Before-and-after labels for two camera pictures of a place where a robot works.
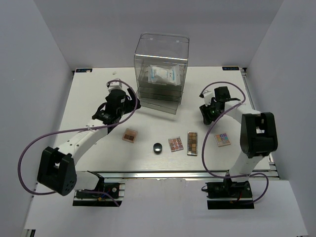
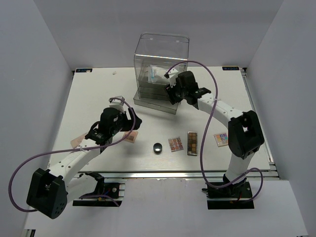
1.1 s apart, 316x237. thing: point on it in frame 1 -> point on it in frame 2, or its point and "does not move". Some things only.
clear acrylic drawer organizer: [160, 61] does not move
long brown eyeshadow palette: [192, 143] does not move
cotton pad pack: [158, 74] does not move
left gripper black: [131, 103] -> [129, 123]
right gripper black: [208, 118] -> [170, 92]
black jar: [157, 148] does not move
